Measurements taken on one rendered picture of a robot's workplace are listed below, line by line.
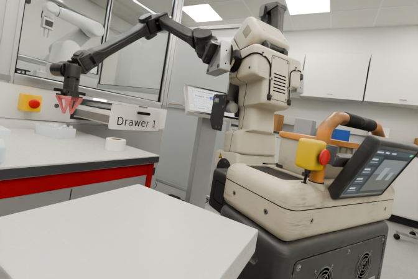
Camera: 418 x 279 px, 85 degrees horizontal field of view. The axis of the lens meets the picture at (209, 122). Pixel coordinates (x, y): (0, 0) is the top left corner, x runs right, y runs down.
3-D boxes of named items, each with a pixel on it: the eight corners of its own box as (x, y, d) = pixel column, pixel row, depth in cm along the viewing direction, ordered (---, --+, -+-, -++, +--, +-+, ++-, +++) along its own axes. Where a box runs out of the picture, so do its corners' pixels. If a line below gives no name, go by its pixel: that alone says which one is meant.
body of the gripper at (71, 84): (52, 92, 92) (55, 73, 92) (75, 96, 102) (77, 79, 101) (63, 93, 90) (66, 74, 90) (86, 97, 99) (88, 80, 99)
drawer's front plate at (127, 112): (158, 131, 122) (161, 111, 122) (110, 128, 98) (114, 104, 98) (156, 130, 123) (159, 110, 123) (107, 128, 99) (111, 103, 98)
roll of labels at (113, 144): (124, 152, 83) (125, 141, 83) (103, 150, 80) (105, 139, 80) (124, 148, 89) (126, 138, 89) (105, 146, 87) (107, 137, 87)
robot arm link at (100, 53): (153, 13, 113) (160, 35, 121) (146, 12, 116) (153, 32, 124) (74, 55, 93) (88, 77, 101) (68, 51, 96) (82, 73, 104)
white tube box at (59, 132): (74, 137, 96) (76, 128, 96) (55, 138, 88) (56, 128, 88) (54, 132, 100) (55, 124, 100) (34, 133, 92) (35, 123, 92)
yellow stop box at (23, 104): (41, 112, 100) (43, 96, 100) (21, 110, 94) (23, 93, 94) (36, 111, 103) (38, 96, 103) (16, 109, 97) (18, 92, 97)
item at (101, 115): (154, 128, 122) (155, 117, 122) (111, 125, 100) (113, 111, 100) (109, 118, 143) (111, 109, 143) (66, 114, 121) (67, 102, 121)
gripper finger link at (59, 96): (52, 112, 93) (55, 89, 93) (68, 113, 100) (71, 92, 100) (64, 114, 91) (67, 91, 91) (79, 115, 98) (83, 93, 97)
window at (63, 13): (158, 102, 168) (178, -27, 167) (13, 72, 96) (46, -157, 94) (158, 102, 169) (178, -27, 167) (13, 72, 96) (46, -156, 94)
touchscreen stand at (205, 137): (228, 233, 191) (248, 114, 189) (176, 237, 173) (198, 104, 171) (206, 208, 237) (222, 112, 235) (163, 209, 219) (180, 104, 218)
